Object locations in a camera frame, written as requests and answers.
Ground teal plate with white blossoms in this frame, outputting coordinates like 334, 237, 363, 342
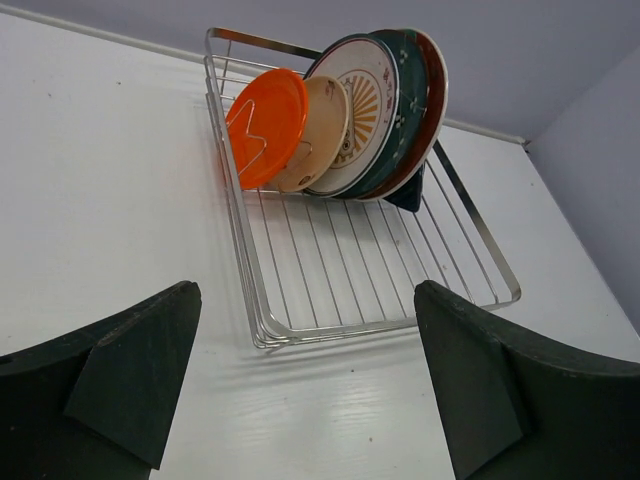
337, 29, 429, 200

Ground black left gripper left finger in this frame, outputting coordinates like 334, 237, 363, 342
1, 281, 201, 479

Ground red plate with turquoise flower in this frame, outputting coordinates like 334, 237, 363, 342
359, 28, 448, 201

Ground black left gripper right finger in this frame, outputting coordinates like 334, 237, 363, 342
414, 281, 639, 479

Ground dark blue leaf-shaped plate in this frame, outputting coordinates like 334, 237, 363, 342
384, 165, 425, 213

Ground small beige plate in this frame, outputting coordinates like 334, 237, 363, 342
272, 75, 351, 193

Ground silver wire dish rack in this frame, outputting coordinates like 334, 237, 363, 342
204, 27, 522, 350

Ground white plate with orange sunburst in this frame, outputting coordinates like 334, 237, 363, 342
303, 33, 399, 197

